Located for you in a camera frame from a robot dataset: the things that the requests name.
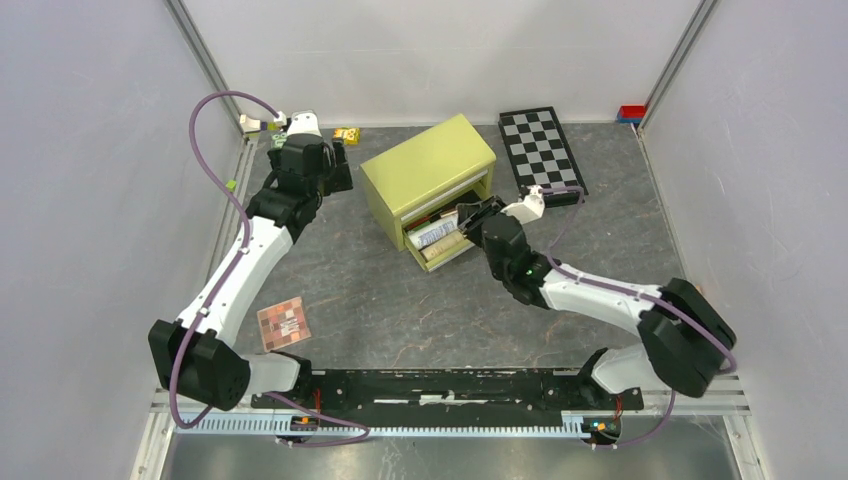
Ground red blue blocks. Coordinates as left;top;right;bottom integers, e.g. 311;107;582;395
616;104;647;124

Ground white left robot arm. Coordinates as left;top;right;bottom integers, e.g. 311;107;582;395
148;133;352;411

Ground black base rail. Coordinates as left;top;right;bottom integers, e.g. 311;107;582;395
286;368;644;428

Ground wooden arch blocks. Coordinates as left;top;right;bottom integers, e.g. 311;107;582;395
238;114;279;135

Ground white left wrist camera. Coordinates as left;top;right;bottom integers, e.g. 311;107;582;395
271;110;322;137

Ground eyeshadow palette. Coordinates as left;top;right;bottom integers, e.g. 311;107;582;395
257;297;312;352

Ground green owl toy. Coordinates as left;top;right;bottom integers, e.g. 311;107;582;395
271;133;288;149

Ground yellow owl toy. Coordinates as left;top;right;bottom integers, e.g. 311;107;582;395
333;127;361;145

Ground purple cable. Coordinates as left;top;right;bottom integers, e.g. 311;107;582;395
539;185;739;452
168;90;372;448

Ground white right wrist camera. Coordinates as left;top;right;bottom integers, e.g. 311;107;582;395
501;185;545;225

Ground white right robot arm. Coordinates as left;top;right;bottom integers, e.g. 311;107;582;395
457;194;737;408

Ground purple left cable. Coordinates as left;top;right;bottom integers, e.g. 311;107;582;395
168;90;372;448

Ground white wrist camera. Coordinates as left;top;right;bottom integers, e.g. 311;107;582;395
501;185;545;225
271;110;322;137

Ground black white chessboard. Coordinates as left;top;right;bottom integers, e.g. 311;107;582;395
498;106;588;207

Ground red black lip pencil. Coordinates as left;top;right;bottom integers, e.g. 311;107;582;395
409;208;457;228

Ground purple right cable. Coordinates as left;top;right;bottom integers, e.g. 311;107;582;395
539;185;739;452

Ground green drawer cabinet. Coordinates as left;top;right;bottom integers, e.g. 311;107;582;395
361;114;496;272

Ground white lotion tube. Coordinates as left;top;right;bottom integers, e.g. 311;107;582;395
407;212;458;250

